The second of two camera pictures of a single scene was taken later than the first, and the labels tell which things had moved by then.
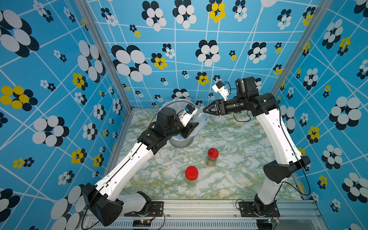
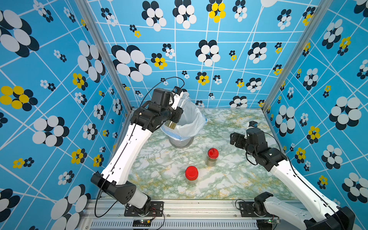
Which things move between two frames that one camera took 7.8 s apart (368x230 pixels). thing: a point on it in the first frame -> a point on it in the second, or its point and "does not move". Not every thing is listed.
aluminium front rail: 221,214 does not move
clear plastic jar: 195,132 -> 184,99
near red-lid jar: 191,175 does not move
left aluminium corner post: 85,7 does not move
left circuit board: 141,223 does not move
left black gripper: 190,126 -> 178,112
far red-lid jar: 212,155 does not move
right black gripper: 219,107 -> 240,137
